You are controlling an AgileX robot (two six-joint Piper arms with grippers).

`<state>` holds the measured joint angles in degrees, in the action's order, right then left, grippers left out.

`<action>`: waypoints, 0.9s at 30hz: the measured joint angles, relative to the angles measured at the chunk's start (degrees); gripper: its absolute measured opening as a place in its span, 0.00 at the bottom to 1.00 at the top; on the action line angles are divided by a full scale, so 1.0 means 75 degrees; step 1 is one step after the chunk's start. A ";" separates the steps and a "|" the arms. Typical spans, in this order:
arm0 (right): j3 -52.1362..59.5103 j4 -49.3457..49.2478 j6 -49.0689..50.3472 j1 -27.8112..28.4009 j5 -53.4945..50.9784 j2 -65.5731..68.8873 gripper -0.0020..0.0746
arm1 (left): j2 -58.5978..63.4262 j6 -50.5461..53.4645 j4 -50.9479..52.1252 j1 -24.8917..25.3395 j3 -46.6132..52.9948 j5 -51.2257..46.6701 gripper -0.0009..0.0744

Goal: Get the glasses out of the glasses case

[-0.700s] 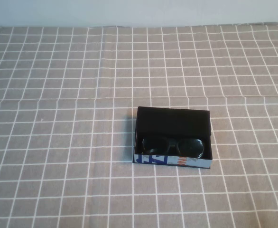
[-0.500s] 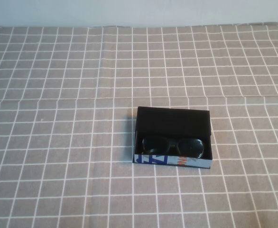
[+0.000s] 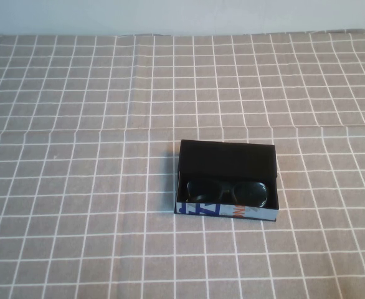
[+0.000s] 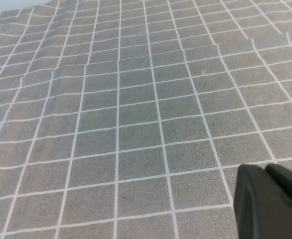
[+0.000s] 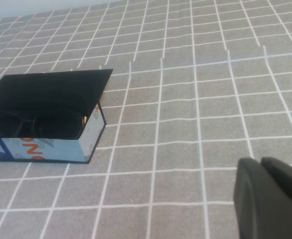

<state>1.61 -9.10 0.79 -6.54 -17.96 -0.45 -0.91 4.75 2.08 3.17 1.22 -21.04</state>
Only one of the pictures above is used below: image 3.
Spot black-framed glasses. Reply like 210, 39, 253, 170
186, 178, 269, 208

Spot black printed glasses case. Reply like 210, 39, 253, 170
173, 138, 278, 224

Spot grey white-checked tablecloth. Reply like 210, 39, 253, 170
0, 29, 365, 299

